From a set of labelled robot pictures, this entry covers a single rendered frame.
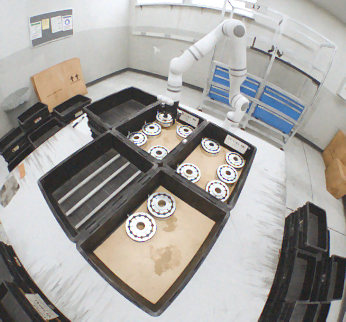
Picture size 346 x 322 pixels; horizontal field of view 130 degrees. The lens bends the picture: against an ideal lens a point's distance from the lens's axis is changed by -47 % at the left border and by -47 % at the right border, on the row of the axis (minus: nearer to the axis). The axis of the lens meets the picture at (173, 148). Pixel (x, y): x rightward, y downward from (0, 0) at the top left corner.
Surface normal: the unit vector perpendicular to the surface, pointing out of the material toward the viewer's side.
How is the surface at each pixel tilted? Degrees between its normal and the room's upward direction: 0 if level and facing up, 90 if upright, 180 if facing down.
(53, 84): 79
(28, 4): 90
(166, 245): 0
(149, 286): 0
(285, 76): 90
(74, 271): 0
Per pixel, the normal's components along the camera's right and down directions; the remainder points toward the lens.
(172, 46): -0.48, 0.58
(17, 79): 0.87, 0.42
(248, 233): 0.12, -0.69
